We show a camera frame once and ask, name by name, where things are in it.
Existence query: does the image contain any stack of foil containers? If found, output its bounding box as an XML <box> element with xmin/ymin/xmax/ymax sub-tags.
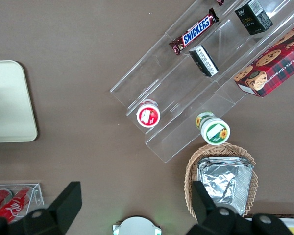
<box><xmin>197</xmin><ymin>156</ymin><xmax>254</xmax><ymax>217</ymax></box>

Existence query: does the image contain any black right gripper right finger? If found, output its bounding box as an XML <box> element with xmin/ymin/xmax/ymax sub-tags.
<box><xmin>186</xmin><ymin>181</ymin><xmax>239</xmax><ymax>235</ymax></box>

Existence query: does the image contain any red lid yogurt cup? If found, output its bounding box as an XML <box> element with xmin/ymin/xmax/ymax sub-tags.
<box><xmin>136</xmin><ymin>98</ymin><xmax>162</xmax><ymax>129</ymax></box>

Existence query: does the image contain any green lid yogurt cup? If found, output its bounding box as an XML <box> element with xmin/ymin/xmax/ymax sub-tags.
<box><xmin>195</xmin><ymin>111</ymin><xmax>231</xmax><ymax>146</ymax></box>

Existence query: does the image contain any beige plastic serving tray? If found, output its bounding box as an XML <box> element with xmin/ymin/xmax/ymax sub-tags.
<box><xmin>0</xmin><ymin>60</ymin><xmax>38</xmax><ymax>143</ymax></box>

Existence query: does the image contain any red tartan cookie box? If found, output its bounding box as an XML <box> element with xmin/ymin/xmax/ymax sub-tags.
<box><xmin>233</xmin><ymin>20</ymin><xmax>294</xmax><ymax>98</ymax></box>

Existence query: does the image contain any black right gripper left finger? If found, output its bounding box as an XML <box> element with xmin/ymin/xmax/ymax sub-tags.
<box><xmin>22</xmin><ymin>181</ymin><xmax>83</xmax><ymax>235</ymax></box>

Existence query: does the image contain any clear acrylic bottle rack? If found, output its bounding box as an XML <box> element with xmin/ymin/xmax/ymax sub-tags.
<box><xmin>0</xmin><ymin>183</ymin><xmax>45</xmax><ymax>221</ymax></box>

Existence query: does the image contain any small black carton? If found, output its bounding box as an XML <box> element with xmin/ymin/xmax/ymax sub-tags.
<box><xmin>234</xmin><ymin>0</ymin><xmax>274</xmax><ymax>36</ymax></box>
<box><xmin>189</xmin><ymin>45</ymin><xmax>220</xmax><ymax>78</ymax></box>

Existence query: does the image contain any light tan wicker basket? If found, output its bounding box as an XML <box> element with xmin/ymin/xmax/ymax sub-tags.
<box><xmin>184</xmin><ymin>143</ymin><xmax>259</xmax><ymax>219</ymax></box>

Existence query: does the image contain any clear acrylic stepped display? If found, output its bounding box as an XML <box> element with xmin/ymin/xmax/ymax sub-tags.
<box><xmin>109</xmin><ymin>0</ymin><xmax>294</xmax><ymax>164</ymax></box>

